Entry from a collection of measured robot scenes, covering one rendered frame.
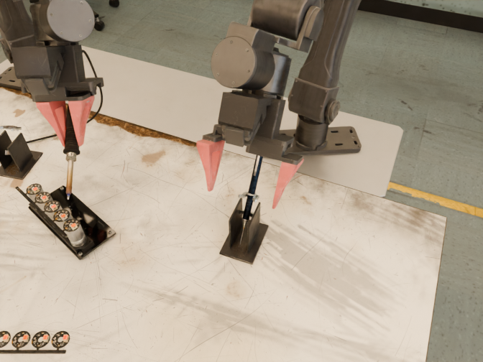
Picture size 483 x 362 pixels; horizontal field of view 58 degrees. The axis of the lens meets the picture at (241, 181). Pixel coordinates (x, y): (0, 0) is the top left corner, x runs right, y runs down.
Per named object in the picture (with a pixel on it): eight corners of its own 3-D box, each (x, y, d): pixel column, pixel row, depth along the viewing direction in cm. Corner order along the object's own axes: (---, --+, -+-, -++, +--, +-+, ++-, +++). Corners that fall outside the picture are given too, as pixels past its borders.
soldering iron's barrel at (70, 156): (75, 195, 66) (77, 154, 68) (71, 192, 64) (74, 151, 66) (65, 195, 66) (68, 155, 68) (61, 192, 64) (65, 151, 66)
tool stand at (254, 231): (262, 251, 76) (277, 192, 74) (246, 271, 67) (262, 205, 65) (231, 241, 78) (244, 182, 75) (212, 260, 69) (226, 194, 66)
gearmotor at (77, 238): (82, 235, 73) (73, 215, 69) (90, 243, 72) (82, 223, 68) (69, 243, 71) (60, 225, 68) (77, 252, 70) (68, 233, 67)
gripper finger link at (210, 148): (235, 205, 59) (248, 138, 57) (187, 192, 61) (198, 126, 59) (248, 194, 66) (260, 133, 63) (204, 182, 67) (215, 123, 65)
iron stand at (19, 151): (42, 174, 89) (44, 126, 87) (14, 182, 80) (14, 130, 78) (16, 169, 90) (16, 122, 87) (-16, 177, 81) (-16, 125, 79)
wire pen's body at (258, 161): (251, 218, 70) (267, 152, 68) (249, 221, 69) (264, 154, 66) (242, 215, 71) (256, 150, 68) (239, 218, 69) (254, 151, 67)
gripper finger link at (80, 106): (89, 150, 65) (80, 86, 62) (40, 152, 64) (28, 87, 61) (100, 139, 71) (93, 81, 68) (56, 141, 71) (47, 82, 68)
